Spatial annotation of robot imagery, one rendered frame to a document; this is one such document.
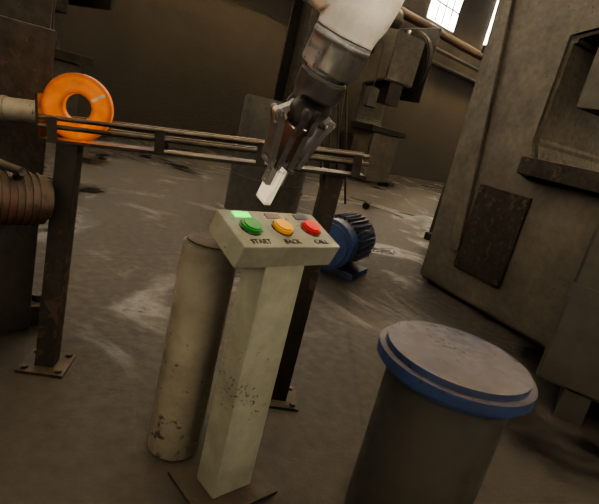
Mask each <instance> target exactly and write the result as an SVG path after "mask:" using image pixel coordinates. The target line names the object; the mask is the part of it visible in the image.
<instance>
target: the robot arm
mask: <svg viewBox="0 0 599 504"><path fill-rule="evenodd" d="M303 1H305V2H307V3H309V4H310V5H311V6H313V7H314V8H315V9H316V10H317V11H318V12H319V13H320V15H319V18H318V21H317V23H316V24H315V26H314V29H313V31H312V34H311V36H310V38H309V40H308V42H307V44H306V47H305V49H304V51H303V53H302V57H303V58H304V60H305V61H306V62H307V63H304V64H302V67H301V69H300V71H299V73H298V75H297V77H296V79H295V82H294V91H293V93H292V94H291V95H290V96H289V97H288V98H287V100H286V102H285V103H283V104H280V105H277V104H276V103H272V104H271V105H270V121H269V125H268V130H267V134H266V138H265V142H264V146H263V151H262V155H261V157H262V158H263V159H264V161H265V162H266V163H267V164H268V166H267V168H266V170H265V173H264V175H263V176H262V184H261V186H260V188H259V190H258V192H257V194H256V196H257V197H258V198H259V199H260V201H261V202H262V203H263V204H264V205H271V203H272V201H273V199H274V197H275V195H276V193H277V191H278V189H279V187H280V186H282V185H283V183H284V181H285V179H286V177H287V175H288V173H289V174H290V175H292V174H294V173H295V171H294V170H293V169H297V170H300V169H301V168H302V167H303V166H304V165H305V163H306V162H307V161H308V159H309V158H310V157H311V155H312V154H313V153H314V151H315V150H316V149H317V147H318V146H319V145H320V143H321V142H322V141H323V139H324V138H325V137H326V135H328V134H329V133H330V132H331V131H332V130H334V129H335V127H336V124H335V123H334V122H333V121H332V120H331V118H330V114H331V109H332V107H336V106H337V105H338V103H339V101H340V99H341V97H342V95H343V94H344V92H345V90H346V84H353V83H354V82H355V81H356V79H357V77H358V75H359V73H360V71H361V69H362V68H363V66H364V64H365V62H366V60H367V58H369V56H370V53H371V51H372V49H373V48H374V46H375V44H376V43H377V42H378V41H379V39H380V38H381V37H382V36H383V35H384V34H385V33H386V32H387V30H388V29H389V27H390V26H391V24H392V23H393V21H394V19H395V17H396V16H397V14H398V12H399V10H400V8H401V6H402V4H403V2H404V0H303ZM345 83H346V84H345ZM298 159H299V161H298Z"/></svg>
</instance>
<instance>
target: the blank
mask: <svg viewBox="0 0 599 504"><path fill-rule="evenodd" d="M73 94H81V95H83V96H85V97H86V98H87V99H88V100H89V102H90V104H91V107H92V111H91V115H90V116H89V118H88V120H96V121H104V122H112V120H113V116H114V106H113V101H112V98H111V96H110V94H109V92H108V91H107V89H106V88H105V87H104V86H103V85H102V84H101V83H100V82H99V81H98V80H96V79H94V78H93V77H91V76H88V75H85V74H80V73H65V74H61V75H59V76H57V77H55V78H54V79H52V80H51V81H50V82H49V83H48V85H47V86H46V88H45V90H44V92H43V96H42V110H43V113H44V114H47V115H55V116H63V117H71V116H70V115H69V114H68V112H67V110H66V102H67V99H68V98H69V97H70V96H71V95H73ZM57 124H58V125H66V126H74V127H82V128H90V129H99V130H108V128H109V127H102V126H94V125H86V124H78V123H70V122H62V121H57ZM57 133H58V134H60V135H61V136H63V137H65V138H67V139H70V140H74V141H88V140H92V139H95V138H97V137H99V136H101V135H97V134H89V133H81V132H73V131H64V130H57Z"/></svg>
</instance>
